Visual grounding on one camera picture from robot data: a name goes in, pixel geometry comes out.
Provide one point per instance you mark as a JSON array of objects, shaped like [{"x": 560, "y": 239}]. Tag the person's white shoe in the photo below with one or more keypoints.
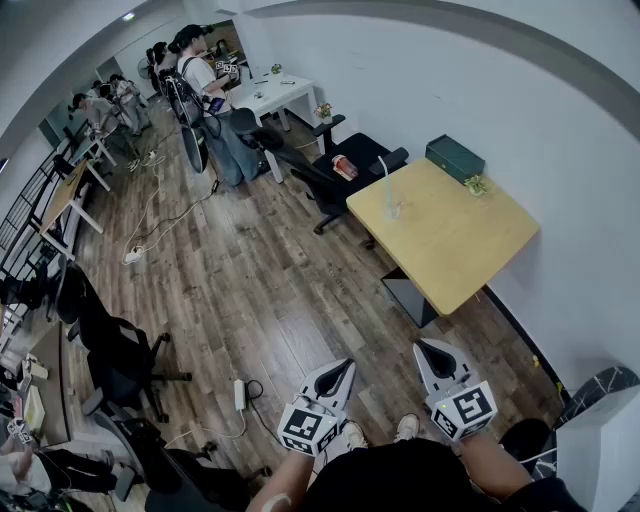
[
  {"x": 406, "y": 427},
  {"x": 354, "y": 435}
]

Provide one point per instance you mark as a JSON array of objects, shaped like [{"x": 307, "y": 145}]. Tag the person's left forearm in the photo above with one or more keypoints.
[{"x": 285, "y": 475}]

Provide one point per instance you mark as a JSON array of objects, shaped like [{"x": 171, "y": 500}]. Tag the white power adapter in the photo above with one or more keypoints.
[{"x": 239, "y": 395}]

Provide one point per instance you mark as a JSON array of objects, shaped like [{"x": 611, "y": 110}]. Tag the pale green straw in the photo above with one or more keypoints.
[{"x": 386, "y": 180}]

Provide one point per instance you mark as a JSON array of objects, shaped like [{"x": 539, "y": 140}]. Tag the person's black clothing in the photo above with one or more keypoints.
[{"x": 390, "y": 480}]

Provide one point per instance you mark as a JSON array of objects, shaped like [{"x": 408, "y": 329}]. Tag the black office chair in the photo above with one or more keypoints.
[
  {"x": 115, "y": 345},
  {"x": 255, "y": 127},
  {"x": 365, "y": 150},
  {"x": 165, "y": 465}
]

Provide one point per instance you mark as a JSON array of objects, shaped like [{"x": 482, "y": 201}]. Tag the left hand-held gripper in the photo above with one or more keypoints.
[{"x": 306, "y": 429}]

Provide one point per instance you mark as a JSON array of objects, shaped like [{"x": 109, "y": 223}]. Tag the brown wooden desk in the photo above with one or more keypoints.
[{"x": 50, "y": 380}]

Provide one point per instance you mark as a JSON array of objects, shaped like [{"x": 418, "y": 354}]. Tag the black marble-pattern panel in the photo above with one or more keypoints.
[{"x": 600, "y": 385}]

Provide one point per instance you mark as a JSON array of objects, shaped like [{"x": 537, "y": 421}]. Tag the small green desk plant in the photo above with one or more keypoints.
[{"x": 276, "y": 68}]

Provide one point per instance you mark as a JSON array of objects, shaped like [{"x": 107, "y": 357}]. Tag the white cabinet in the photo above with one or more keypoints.
[{"x": 600, "y": 460}]

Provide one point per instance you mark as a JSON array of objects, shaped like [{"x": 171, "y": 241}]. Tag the person's right forearm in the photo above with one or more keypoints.
[{"x": 492, "y": 465}]

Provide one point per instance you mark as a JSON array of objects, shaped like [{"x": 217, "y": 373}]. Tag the small flower pot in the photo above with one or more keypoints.
[{"x": 324, "y": 112}]

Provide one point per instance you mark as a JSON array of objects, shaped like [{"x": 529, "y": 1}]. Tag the pink drink bottle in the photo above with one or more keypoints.
[{"x": 346, "y": 167}]

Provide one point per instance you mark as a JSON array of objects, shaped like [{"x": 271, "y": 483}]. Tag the white power strip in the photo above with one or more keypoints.
[{"x": 134, "y": 255}]

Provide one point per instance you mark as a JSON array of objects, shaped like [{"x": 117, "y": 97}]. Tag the dark green box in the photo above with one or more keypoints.
[{"x": 456, "y": 156}]

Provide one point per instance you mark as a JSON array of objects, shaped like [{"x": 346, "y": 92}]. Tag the black round stool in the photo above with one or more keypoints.
[{"x": 525, "y": 435}]

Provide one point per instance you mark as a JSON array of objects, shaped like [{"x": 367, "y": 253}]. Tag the small green plant decoration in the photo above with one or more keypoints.
[{"x": 476, "y": 185}]

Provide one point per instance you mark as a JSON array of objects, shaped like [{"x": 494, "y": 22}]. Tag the wooden desk with white legs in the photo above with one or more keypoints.
[{"x": 67, "y": 192}]

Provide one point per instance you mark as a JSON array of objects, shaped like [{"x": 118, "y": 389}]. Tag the person's left white shoe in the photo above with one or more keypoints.
[{"x": 354, "y": 435}]

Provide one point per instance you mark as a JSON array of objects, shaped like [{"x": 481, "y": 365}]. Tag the black metal rack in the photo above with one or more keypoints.
[{"x": 25, "y": 210}]

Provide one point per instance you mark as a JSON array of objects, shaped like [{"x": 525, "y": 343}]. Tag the person's right white shoe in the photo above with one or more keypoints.
[{"x": 406, "y": 427}]

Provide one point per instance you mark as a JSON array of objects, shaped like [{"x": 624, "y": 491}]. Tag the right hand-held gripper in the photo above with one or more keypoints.
[{"x": 467, "y": 407}]

